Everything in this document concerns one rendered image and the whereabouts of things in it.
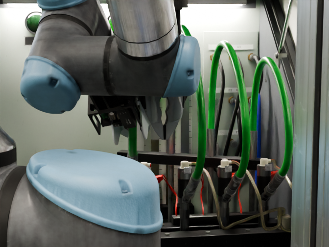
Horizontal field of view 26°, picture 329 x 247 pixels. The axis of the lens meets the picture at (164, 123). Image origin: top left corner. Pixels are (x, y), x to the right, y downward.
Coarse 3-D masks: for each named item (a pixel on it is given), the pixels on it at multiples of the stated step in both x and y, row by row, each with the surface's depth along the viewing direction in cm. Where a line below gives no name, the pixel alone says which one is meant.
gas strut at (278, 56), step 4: (292, 0) 145; (292, 4) 146; (288, 8) 146; (288, 12) 146; (288, 16) 147; (288, 20) 147; (284, 24) 148; (284, 28) 148; (284, 32) 149; (284, 36) 149; (280, 44) 151; (280, 48) 151; (280, 52) 152; (276, 56) 152; (280, 56) 152; (284, 56) 152; (276, 60) 153
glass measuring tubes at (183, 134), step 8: (160, 104) 163; (184, 104) 162; (184, 112) 162; (184, 120) 163; (152, 128) 162; (176, 128) 165; (184, 128) 163; (152, 136) 162; (176, 136) 165; (184, 136) 163; (144, 144) 164; (152, 144) 162; (160, 144) 165; (176, 144) 165; (184, 144) 163; (176, 152) 166; (184, 152) 164; (152, 168) 163; (160, 168) 165; (176, 168) 166; (176, 176) 166; (160, 184) 166; (176, 184) 167; (160, 192) 166; (176, 192) 167; (160, 200) 167; (160, 208) 164; (192, 208) 165
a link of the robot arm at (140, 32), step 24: (120, 0) 76; (144, 0) 76; (168, 0) 79; (120, 24) 79; (144, 24) 78; (168, 24) 80; (120, 48) 83; (144, 48) 81; (168, 48) 82; (192, 48) 85; (120, 72) 86; (144, 72) 84; (168, 72) 84; (192, 72) 85; (168, 96) 88
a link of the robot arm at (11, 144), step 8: (0, 128) 66; (0, 136) 65; (8, 136) 66; (0, 144) 64; (8, 144) 65; (0, 152) 63; (8, 152) 64; (16, 152) 67; (0, 160) 63; (8, 160) 64; (16, 160) 67; (0, 168) 63; (8, 168) 64; (0, 176) 63; (0, 184) 62
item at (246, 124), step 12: (216, 48) 141; (228, 48) 133; (216, 60) 144; (216, 72) 146; (240, 72) 128; (240, 84) 126; (240, 96) 125; (240, 168) 126; (240, 180) 129; (228, 192) 135
